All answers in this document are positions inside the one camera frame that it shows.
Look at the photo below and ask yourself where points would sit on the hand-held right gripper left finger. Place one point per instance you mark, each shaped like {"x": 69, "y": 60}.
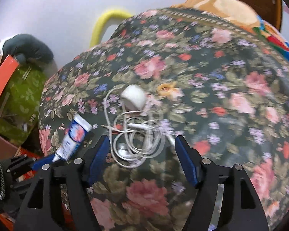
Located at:
{"x": 98, "y": 161}

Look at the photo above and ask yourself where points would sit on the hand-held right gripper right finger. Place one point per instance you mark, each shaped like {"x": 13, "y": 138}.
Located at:
{"x": 186, "y": 161}

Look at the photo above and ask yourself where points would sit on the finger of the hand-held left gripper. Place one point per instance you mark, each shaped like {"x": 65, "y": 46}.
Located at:
{"x": 42, "y": 161}

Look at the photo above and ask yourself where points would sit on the white blue ointment tube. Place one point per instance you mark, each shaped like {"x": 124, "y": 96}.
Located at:
{"x": 72, "y": 137}

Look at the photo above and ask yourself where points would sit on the brown box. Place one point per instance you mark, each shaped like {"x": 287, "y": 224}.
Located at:
{"x": 6, "y": 146}

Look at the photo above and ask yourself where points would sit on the red packaging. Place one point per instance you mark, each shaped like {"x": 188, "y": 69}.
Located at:
{"x": 67, "y": 216}

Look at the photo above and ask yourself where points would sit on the green leaf-patterned cloth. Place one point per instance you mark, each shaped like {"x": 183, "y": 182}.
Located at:
{"x": 21, "y": 96}

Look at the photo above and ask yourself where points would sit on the white round case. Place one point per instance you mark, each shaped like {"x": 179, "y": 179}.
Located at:
{"x": 133, "y": 96}

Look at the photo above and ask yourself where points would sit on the yellow hair clip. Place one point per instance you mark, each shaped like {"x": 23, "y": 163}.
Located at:
{"x": 167, "y": 89}

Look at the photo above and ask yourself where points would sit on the dark floral blanket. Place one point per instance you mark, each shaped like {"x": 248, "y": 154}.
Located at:
{"x": 195, "y": 77}

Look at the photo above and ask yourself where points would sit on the orange box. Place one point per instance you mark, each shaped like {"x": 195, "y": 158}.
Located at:
{"x": 2, "y": 81}

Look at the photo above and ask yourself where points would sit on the yellow foam tube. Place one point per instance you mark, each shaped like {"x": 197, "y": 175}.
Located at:
{"x": 100, "y": 21}

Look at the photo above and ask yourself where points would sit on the orange colourful blanket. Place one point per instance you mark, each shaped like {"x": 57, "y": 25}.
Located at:
{"x": 231, "y": 7}

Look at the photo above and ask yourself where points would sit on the brown wooden door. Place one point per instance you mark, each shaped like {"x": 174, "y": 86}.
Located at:
{"x": 257, "y": 2}

